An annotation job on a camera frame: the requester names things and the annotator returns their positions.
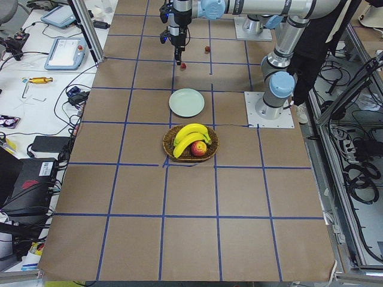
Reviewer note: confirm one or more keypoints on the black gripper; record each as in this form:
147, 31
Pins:
178, 33

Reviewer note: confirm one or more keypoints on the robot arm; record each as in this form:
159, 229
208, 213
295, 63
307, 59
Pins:
279, 84
177, 15

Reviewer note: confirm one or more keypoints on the light green plate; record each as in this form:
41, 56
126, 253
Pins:
186, 102

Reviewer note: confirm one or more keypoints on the yellow banana bunch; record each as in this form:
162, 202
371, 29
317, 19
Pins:
187, 135

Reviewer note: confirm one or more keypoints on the red yellow apple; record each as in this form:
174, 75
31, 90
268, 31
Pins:
198, 148

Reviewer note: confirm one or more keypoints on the woven wicker basket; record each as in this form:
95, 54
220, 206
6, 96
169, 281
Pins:
187, 156

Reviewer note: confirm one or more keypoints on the blue teach pendant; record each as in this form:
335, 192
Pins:
66, 54
60, 17

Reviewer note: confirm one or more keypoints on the black power adapter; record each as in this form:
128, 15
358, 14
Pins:
53, 144

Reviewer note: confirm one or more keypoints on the black computer box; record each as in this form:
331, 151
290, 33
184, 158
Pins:
26, 184

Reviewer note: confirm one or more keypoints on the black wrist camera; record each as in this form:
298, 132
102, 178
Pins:
164, 36

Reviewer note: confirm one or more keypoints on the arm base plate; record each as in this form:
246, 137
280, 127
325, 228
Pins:
251, 29
263, 116

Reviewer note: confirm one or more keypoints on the aluminium frame post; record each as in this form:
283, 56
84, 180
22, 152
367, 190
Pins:
83, 19

